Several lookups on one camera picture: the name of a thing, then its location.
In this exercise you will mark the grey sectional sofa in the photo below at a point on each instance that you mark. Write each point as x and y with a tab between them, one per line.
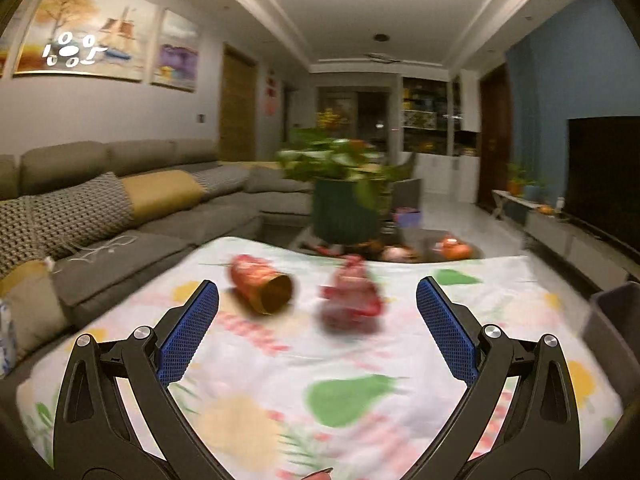
43	299

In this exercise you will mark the gold lined red cup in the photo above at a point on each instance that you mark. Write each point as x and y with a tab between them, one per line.
266	289

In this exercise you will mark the small white side table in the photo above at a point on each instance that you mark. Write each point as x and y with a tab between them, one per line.
502	197

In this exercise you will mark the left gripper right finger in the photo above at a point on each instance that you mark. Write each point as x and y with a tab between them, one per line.
518	417

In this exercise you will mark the small potted plants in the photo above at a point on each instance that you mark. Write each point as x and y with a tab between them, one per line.
520	184

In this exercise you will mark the potted green plant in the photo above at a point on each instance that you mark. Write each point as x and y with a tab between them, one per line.
351	185

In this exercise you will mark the black white patterned cushion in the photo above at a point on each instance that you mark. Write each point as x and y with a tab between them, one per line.
35	227

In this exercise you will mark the grey trash bin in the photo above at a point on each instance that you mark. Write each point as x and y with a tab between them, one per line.
612	335

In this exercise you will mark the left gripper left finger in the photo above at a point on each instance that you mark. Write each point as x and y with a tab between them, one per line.
93	436

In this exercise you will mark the red wrapper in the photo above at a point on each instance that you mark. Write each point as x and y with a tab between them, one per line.
351	303

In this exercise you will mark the purple landscape painting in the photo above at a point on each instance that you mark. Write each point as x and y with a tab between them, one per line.
177	53

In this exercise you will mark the yellow cushion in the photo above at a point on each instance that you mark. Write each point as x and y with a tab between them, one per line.
157	195

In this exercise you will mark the black television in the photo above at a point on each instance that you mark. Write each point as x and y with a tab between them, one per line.
602	185

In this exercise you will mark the floral tablecloth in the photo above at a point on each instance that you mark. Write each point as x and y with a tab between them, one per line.
276	397

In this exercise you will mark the display cabinet shelf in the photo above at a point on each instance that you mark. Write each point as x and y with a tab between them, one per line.
424	116

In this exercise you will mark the sailboat painting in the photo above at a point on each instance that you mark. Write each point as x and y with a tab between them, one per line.
95	38

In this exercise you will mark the grey tv cabinet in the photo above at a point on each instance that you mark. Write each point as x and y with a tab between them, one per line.
596	261

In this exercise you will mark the dark wooden door right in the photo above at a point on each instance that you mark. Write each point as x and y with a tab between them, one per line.
495	135

